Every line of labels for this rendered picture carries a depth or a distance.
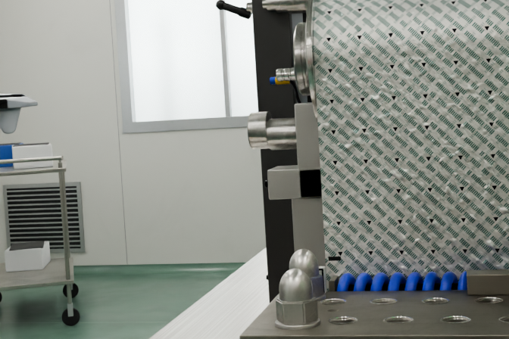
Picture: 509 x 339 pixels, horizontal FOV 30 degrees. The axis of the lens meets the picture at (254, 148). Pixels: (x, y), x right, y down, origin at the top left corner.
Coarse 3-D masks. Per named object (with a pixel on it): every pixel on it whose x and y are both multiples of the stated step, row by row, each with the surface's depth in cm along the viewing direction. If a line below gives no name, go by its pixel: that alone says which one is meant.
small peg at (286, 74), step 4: (280, 68) 99; (284, 68) 99; (288, 68) 99; (292, 68) 99; (276, 72) 99; (280, 72) 99; (284, 72) 99; (288, 72) 99; (292, 72) 99; (276, 76) 99; (280, 76) 99; (284, 76) 99; (288, 76) 99; (292, 76) 99; (280, 80) 99; (284, 80) 100; (288, 80) 99; (292, 80) 99
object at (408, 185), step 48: (432, 96) 89; (480, 96) 88; (336, 144) 91; (384, 144) 90; (432, 144) 89; (480, 144) 88; (336, 192) 91; (384, 192) 90; (432, 192) 89; (480, 192) 88; (336, 240) 92; (384, 240) 90; (432, 240) 89; (480, 240) 88
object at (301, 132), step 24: (288, 120) 101; (312, 120) 99; (288, 144) 101; (312, 144) 99; (288, 168) 100; (312, 168) 99; (288, 192) 100; (312, 192) 99; (312, 216) 100; (312, 240) 100
